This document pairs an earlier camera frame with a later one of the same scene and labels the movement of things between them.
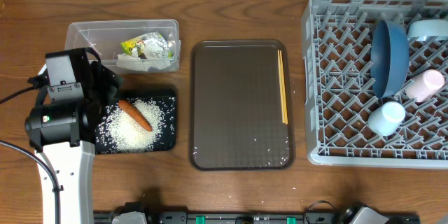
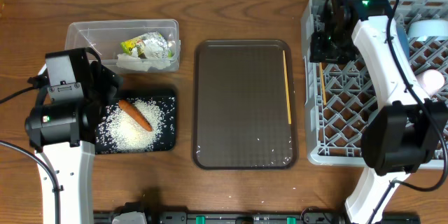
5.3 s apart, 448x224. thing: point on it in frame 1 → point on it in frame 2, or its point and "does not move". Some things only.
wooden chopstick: [281, 86] → [323, 90]
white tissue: [132, 62] does not move
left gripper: [106, 86] does not move
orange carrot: [136, 114] does not move
